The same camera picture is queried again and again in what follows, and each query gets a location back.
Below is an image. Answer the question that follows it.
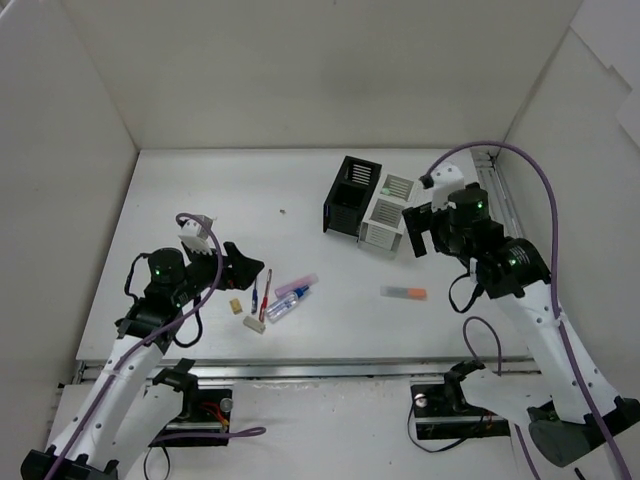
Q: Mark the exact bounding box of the white slotted container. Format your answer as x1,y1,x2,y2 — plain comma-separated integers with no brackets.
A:
358,171,417,258

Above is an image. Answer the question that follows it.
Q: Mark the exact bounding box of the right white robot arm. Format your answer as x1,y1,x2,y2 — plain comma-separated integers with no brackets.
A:
402,184,639,467

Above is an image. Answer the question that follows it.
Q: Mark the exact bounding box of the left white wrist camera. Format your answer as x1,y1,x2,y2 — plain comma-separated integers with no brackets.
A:
176,215,217,256

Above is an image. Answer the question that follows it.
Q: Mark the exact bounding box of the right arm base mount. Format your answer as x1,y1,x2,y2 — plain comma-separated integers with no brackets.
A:
406,360,511,454

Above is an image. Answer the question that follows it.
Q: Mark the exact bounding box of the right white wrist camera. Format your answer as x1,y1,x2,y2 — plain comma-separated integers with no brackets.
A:
419,162,465,212

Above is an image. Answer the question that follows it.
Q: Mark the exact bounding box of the aluminium front rail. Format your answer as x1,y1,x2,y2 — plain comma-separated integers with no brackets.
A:
74,354,546,384

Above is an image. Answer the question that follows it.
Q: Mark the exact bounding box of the orange highlighter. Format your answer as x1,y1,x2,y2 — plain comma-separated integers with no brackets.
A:
380,286,428,301

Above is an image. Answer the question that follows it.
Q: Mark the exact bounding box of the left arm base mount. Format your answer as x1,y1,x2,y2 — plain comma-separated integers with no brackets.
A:
144,358,232,448

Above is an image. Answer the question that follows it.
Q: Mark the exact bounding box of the clear bottle blue cap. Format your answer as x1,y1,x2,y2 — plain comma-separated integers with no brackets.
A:
265,285,309,323

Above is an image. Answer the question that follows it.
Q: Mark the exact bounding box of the aluminium rail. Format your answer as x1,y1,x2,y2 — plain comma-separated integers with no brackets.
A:
74,354,546,384
472,151,525,238

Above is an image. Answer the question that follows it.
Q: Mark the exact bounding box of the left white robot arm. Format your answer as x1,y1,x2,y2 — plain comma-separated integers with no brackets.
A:
20,242,265,479

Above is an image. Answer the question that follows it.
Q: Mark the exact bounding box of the aluminium right rail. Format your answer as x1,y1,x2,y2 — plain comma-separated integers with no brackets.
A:
472,151,525,238

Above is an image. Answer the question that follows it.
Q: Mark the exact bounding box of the white eraser block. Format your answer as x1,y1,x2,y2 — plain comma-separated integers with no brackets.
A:
243,316,266,334

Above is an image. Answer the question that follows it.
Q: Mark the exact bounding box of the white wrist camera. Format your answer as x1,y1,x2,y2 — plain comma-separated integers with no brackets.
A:
419,162,465,212
176,215,217,256

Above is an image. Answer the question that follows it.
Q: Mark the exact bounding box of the black slotted container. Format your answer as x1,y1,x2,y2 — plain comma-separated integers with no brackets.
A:
323,156,382,237

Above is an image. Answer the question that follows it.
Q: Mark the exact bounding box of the small tan eraser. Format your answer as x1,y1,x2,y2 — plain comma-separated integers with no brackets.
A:
230,299,242,315

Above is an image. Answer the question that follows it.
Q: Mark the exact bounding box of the red pen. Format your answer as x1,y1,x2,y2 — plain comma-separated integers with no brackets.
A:
258,268,273,323

